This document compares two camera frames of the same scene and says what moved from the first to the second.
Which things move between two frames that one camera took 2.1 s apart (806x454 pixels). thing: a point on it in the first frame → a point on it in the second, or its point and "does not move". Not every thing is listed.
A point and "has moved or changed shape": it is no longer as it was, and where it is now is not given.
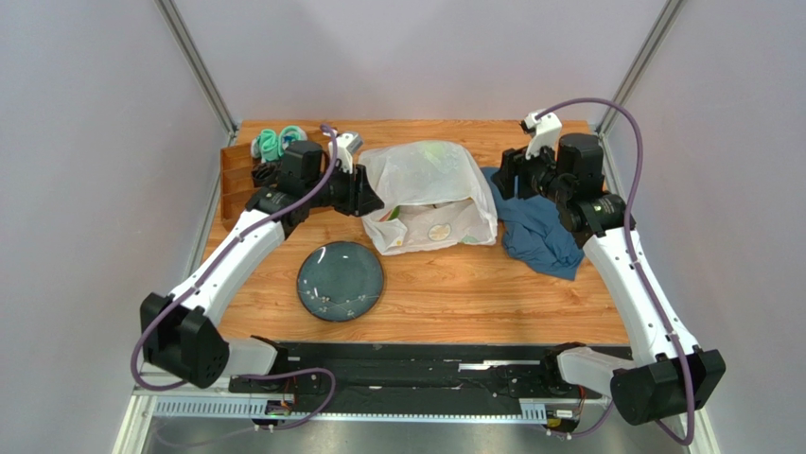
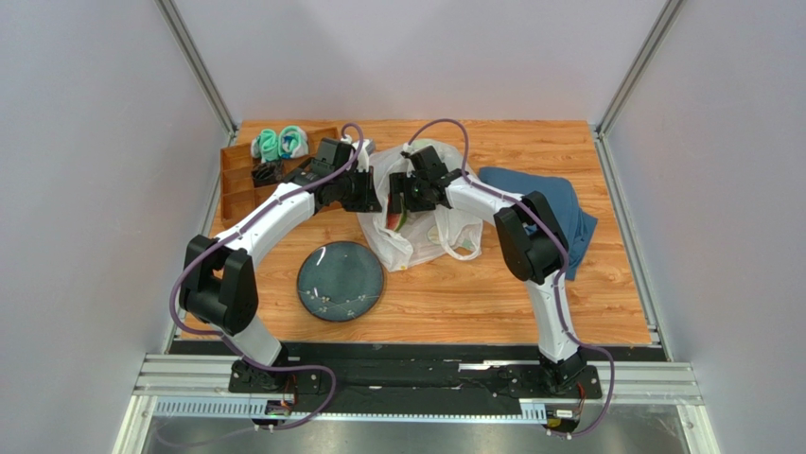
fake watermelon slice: (391, 215) has moved or changed shape
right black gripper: (519, 174) → (400, 191)
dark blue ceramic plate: (340, 281) does not move
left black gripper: (368, 200) does not move
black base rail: (409, 378) does not move
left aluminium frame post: (198, 64) does not move
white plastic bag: (433, 194) has moved or changed shape
